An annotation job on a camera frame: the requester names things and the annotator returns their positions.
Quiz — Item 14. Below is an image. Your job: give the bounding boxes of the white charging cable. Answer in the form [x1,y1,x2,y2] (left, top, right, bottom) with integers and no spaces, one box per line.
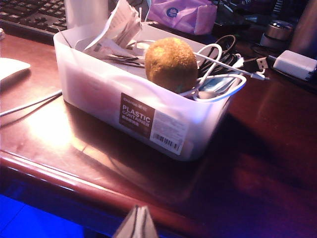
[178,43,270,103]

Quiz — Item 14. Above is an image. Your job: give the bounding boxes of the white power adapter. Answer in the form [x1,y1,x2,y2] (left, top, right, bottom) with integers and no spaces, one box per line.
[272,50,317,81]

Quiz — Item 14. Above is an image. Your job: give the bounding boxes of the crumpled white paper receipts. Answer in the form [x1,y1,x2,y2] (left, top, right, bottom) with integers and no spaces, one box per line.
[74,0,151,68]

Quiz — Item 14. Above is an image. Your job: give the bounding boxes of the black adapter power cable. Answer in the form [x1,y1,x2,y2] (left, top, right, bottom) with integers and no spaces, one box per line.
[268,56,317,87]

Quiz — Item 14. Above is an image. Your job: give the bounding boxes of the purple tissue pack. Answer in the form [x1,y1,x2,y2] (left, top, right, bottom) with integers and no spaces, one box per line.
[147,0,218,36]

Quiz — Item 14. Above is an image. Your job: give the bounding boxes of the white computer mouse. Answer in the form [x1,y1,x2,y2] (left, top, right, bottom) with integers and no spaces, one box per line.
[0,57,32,83]

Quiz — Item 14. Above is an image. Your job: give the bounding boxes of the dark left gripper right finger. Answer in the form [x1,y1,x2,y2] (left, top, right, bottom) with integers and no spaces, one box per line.
[143,205,159,238]

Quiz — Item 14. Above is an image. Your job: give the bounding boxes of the black computer keyboard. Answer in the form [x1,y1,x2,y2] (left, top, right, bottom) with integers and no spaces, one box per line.
[0,0,68,47]

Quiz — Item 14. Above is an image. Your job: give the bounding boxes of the white steel thermos bottle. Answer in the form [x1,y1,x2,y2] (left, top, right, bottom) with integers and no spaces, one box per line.
[63,0,110,30]

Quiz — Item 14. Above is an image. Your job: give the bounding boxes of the brown fuzzy kiwi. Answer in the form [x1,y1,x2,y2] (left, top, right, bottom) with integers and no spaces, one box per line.
[144,37,199,94]

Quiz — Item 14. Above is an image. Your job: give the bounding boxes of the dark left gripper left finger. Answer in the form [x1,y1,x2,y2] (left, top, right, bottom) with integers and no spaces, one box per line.
[113,205,144,238]

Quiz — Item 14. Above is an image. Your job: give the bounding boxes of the long white desk cable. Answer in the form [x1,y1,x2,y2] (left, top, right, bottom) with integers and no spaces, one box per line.
[0,90,63,118]

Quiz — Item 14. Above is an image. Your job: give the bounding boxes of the silver thermos cap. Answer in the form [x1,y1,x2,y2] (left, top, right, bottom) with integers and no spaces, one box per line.
[259,20,295,49]

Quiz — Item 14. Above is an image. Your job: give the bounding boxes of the black usb cable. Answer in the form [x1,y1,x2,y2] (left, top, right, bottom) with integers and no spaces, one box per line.
[198,34,270,75]

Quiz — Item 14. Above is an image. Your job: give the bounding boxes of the translucent plastic storage box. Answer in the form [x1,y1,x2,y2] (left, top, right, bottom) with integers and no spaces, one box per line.
[53,23,248,162]

